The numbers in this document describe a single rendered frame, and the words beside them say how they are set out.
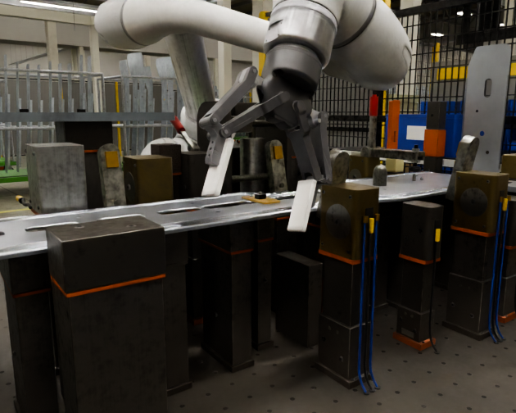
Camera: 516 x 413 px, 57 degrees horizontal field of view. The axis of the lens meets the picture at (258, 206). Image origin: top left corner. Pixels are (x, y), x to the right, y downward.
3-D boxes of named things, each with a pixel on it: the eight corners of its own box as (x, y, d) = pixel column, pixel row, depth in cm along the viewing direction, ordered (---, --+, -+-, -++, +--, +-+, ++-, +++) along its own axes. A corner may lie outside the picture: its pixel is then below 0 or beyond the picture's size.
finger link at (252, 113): (291, 100, 59) (287, 89, 59) (227, 138, 53) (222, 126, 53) (272, 106, 62) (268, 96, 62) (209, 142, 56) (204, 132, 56)
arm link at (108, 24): (104, 8, 94) (148, -32, 98) (69, 18, 107) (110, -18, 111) (145, 62, 101) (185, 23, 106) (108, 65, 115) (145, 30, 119)
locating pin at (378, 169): (379, 193, 109) (381, 165, 107) (368, 192, 111) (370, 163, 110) (389, 192, 110) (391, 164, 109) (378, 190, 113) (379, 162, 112)
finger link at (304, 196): (297, 180, 64) (301, 182, 65) (286, 230, 63) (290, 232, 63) (313, 179, 62) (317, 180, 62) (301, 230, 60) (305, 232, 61)
